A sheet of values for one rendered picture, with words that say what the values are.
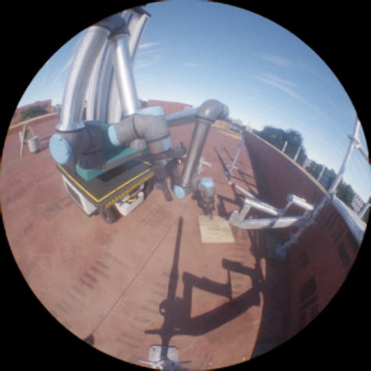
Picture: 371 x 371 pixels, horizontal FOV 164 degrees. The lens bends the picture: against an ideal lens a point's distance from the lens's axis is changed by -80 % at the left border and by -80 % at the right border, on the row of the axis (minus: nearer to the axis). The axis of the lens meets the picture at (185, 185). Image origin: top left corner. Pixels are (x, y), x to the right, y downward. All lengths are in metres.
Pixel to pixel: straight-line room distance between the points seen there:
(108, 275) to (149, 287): 0.27
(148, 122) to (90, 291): 0.94
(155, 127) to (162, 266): 0.80
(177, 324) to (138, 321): 0.21
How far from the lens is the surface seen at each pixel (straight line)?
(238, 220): 1.09
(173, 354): 0.91
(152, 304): 0.86
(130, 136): 0.47
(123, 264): 0.93
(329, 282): 1.16
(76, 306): 0.98
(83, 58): 0.63
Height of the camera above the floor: 0.86
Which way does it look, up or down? 32 degrees down
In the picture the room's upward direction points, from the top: 14 degrees clockwise
